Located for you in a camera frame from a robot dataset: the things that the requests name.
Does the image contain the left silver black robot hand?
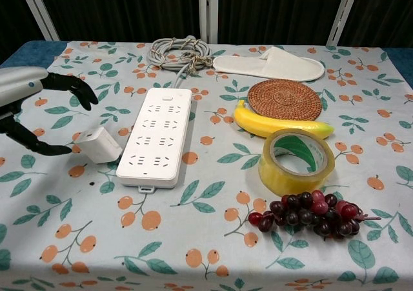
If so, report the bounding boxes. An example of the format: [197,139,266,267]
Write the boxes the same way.
[0,65,99,157]

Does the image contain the white power adapter plug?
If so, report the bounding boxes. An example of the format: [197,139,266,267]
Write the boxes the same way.
[73,126,124,166]

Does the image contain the white power strip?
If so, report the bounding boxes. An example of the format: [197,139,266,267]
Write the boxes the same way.
[115,87,194,196]

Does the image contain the white disposable slipper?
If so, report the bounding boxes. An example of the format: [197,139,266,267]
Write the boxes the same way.
[212,45,325,83]

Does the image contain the floral patterned tablecloth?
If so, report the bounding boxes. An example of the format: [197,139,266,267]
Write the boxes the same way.
[0,40,413,291]

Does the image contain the yellow banana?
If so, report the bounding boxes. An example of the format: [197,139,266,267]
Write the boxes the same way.
[233,99,336,140]

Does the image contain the round brown rattan coaster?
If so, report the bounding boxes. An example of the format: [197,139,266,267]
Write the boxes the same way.
[247,78,323,122]

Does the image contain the clear packing tape roll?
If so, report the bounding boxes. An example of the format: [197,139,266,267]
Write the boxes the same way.
[257,128,337,198]

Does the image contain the dark red grape bunch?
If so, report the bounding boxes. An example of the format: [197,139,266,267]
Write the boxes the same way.
[247,190,382,241]

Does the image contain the grey metal frame post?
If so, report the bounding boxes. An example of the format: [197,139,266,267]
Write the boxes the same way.
[16,0,61,41]
[197,0,220,44]
[325,0,362,47]

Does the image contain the coiled grey power cable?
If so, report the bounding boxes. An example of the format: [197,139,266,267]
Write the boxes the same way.
[146,36,215,90]

